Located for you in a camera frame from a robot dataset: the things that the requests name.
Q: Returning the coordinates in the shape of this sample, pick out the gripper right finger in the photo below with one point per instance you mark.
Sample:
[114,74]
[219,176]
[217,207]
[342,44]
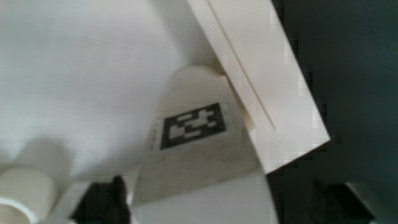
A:
[343,204]

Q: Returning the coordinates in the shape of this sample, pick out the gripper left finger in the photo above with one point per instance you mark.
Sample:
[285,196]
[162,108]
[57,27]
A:
[93,204]

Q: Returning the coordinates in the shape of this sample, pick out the white square tabletop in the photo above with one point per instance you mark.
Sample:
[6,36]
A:
[91,52]

